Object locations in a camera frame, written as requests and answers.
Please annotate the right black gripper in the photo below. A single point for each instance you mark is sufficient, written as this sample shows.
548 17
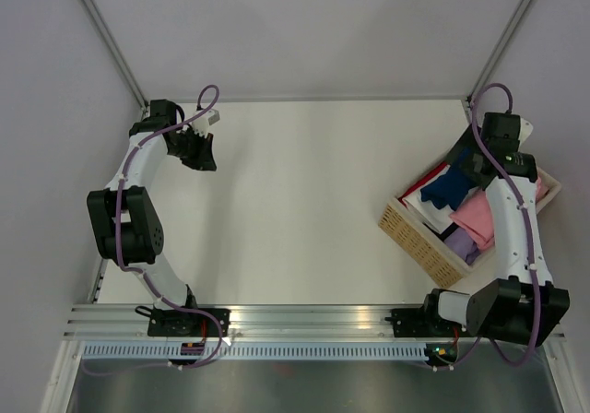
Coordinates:
467 140

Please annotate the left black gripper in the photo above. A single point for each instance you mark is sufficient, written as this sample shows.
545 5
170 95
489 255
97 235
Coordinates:
204 159

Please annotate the blue t shirt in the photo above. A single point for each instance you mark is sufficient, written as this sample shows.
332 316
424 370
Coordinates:
450 189

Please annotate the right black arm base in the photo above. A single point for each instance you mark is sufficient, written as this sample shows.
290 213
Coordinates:
417 322

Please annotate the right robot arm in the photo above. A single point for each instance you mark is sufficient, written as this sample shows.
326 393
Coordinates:
521 305

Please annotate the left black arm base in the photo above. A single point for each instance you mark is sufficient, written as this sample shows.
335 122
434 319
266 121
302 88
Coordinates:
172 323

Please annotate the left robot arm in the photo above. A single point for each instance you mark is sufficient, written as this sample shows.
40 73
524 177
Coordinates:
125 223

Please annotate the pink rolled t shirt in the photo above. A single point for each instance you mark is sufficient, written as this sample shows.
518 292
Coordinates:
475 224

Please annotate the white rolled t shirt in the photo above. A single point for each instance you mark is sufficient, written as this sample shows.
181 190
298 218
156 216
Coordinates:
427 213

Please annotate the purple rolled t shirt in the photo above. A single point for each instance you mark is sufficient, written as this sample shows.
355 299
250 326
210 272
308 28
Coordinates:
463 246

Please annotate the red rolled t shirt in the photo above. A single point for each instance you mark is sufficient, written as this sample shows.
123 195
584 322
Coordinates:
426 178

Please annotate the wicker basket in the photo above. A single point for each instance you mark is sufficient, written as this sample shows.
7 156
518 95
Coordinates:
427 247

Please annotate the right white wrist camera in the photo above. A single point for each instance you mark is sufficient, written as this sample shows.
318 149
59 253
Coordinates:
526 130

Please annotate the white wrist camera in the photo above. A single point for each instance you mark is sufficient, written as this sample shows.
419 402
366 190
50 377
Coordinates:
201 125
526 130

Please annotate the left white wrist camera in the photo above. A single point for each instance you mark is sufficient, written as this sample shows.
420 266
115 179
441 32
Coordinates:
201 125

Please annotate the aluminium frame rail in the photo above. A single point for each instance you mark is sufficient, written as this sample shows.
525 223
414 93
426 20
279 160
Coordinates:
287 323

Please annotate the white slotted cable duct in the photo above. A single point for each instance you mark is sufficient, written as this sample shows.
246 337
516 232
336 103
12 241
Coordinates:
147 350

